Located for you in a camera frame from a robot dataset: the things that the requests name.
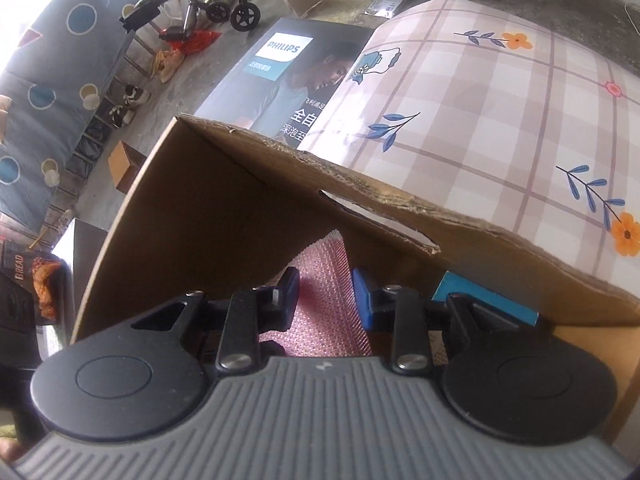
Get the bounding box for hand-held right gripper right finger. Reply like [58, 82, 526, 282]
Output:
[351, 268, 540, 377]

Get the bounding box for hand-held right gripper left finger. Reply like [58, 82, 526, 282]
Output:
[131, 266, 302, 372]

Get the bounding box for pink knitted cloth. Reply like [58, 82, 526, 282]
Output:
[272, 230, 373, 358]

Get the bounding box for brown cardboard box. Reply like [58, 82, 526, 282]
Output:
[70, 114, 640, 456]

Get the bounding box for blue white long carton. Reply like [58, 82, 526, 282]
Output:
[434, 271, 540, 327]

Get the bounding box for blue Philips box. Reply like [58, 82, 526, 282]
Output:
[194, 17, 375, 151]

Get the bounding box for small cardboard box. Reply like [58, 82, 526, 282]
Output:
[107, 140, 148, 195]

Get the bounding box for dark printed snack bag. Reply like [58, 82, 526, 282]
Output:
[0, 240, 63, 321]

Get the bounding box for small red plastic bag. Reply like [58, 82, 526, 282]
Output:
[177, 30, 222, 56]

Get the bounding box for blue quilt with circles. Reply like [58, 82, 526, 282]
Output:
[0, 0, 143, 231]

